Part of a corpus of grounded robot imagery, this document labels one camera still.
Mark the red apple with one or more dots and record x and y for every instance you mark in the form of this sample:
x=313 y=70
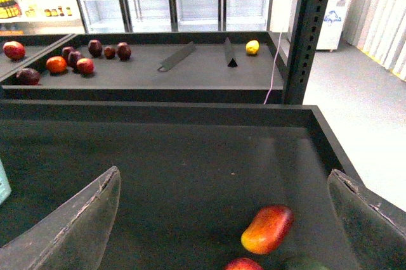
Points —
x=243 y=263
x=85 y=66
x=14 y=50

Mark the red yellow mango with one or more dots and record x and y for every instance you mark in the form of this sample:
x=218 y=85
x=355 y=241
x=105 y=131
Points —
x=268 y=229

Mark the yellow lemon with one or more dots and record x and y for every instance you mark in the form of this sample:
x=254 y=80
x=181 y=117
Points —
x=252 y=47

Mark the black perforated shelf post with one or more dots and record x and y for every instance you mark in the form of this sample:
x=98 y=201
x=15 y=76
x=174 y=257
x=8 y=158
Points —
x=307 y=25

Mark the left black display tray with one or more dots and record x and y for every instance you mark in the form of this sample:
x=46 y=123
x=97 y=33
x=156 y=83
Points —
x=34 y=46

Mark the small dark red fruit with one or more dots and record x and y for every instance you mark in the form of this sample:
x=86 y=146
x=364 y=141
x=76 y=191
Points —
x=109 y=52

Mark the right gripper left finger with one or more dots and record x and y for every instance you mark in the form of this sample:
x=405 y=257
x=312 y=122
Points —
x=75 y=235

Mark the triangular black divider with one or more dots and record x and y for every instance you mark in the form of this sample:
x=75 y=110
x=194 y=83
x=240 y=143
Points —
x=229 y=54

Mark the dark plum tall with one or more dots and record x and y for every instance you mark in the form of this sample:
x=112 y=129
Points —
x=95 y=48

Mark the dark plum middle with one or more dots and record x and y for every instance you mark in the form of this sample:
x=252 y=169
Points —
x=73 y=58

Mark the green fruit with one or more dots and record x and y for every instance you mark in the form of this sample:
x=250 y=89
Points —
x=302 y=263

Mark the dark plum right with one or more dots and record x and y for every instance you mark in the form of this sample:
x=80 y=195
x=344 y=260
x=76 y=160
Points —
x=123 y=51

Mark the far black display tray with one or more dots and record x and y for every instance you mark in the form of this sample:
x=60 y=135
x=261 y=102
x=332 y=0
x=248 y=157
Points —
x=202 y=77

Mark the shelf with bottles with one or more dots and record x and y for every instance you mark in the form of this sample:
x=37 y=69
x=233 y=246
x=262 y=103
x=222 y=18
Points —
x=26 y=17

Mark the white blue chest freezer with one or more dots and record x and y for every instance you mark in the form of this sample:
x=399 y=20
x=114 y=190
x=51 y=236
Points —
x=332 y=26

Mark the red apple in tray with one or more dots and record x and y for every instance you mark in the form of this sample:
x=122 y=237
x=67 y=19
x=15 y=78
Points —
x=85 y=66

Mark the dark plum back left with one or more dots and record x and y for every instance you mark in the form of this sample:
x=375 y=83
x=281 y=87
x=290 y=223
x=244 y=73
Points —
x=66 y=51

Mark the flat black divider strip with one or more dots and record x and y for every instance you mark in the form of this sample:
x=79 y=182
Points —
x=177 y=57

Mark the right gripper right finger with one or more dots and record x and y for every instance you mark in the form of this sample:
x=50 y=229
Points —
x=373 y=226

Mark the black display tray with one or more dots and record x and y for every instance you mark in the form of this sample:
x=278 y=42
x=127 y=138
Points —
x=34 y=46
x=193 y=177
x=202 y=77

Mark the dark plum front left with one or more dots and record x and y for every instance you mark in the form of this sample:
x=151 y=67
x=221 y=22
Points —
x=28 y=77

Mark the orange red fruit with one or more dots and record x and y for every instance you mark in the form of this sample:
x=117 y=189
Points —
x=56 y=65

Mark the light blue plastic basket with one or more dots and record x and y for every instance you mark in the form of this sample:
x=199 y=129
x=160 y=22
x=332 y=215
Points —
x=5 y=189

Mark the near black display tray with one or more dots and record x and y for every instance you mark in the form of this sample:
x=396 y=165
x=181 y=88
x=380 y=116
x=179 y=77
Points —
x=193 y=177

